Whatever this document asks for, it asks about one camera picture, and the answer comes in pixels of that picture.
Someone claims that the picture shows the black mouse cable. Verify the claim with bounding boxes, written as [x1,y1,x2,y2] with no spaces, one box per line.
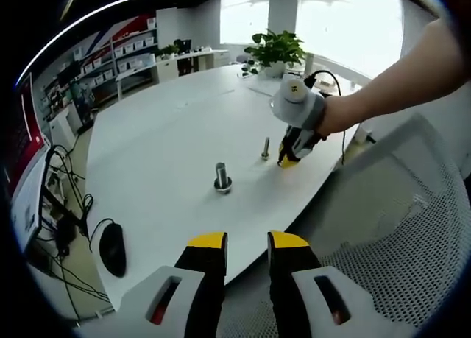
[89,217,117,254]

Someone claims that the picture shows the black monitor on stand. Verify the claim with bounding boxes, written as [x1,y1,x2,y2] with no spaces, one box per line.
[58,61,80,85]

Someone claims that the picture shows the red screen monitor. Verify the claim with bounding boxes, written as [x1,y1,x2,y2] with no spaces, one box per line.
[9,72,51,254]

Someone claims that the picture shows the white square cabinet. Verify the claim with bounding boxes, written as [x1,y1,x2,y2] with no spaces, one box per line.
[47,108,80,151]

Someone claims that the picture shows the small green desk plant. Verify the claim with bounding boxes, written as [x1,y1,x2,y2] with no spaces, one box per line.
[157,43,181,61]

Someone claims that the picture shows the white paper sheet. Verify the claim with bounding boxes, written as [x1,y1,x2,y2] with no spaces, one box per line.
[247,78,284,98]

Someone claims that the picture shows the white low cabinet counter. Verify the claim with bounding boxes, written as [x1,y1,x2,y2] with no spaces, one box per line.
[156,49,230,83]

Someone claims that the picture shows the large potted green plant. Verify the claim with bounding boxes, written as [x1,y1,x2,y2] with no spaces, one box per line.
[244,29,307,77]

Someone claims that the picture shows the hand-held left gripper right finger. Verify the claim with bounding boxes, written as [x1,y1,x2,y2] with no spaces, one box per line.
[266,230,409,338]

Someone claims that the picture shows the black computer mouse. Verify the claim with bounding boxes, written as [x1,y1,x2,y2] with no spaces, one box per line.
[98,222,127,278]

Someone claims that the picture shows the large threaded stud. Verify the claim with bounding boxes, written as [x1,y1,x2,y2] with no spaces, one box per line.
[213,162,234,196]

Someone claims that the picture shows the black cable bundle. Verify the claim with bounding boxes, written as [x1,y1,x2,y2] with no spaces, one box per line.
[36,144,111,323]

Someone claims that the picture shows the grey mesh office chair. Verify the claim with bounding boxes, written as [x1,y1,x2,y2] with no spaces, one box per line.
[220,113,471,338]

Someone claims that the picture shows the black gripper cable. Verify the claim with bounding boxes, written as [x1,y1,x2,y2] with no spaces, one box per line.
[303,70,349,166]

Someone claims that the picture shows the person's right hand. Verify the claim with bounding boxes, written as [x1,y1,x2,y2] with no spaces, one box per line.
[318,94,360,140]

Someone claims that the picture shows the white power adapter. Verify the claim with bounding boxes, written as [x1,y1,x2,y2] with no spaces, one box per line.
[353,126,378,144]

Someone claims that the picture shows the white storage shelf unit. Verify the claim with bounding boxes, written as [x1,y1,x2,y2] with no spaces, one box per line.
[71,15,159,96]

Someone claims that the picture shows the ceiling light strip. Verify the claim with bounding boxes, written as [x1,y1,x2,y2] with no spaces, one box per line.
[16,0,222,85]

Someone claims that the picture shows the white desk with legs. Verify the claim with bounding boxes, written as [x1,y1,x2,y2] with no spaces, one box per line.
[116,63,160,102]

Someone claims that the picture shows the glass bowl with plant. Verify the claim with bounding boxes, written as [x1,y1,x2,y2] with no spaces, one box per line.
[238,60,258,80]

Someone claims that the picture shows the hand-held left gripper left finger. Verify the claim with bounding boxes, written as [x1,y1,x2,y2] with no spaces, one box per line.
[79,231,228,338]

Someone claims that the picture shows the rows of white storage bins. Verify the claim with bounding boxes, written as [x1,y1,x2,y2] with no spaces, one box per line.
[73,17,157,85]

